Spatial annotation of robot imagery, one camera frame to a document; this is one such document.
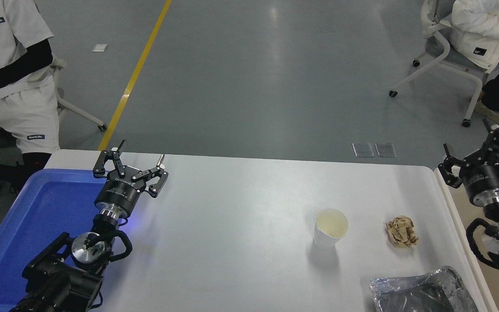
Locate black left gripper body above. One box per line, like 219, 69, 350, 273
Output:
94, 172, 147, 214

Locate white wheeled chair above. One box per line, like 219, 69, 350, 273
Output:
50, 58, 108, 132
389, 0, 499, 128

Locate silver foil tray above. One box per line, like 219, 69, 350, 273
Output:
369, 266, 480, 312

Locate large pale bin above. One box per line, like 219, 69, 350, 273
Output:
434, 167, 499, 312

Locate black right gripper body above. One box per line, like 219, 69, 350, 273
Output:
463, 162, 499, 207

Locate person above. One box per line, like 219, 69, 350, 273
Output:
449, 0, 499, 127

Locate blue plastic tray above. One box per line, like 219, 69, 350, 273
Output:
0, 169, 122, 312

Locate white paper cup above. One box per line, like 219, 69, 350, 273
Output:
313, 208, 350, 250

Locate crumpled tan paper ball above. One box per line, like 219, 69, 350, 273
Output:
385, 215, 419, 249

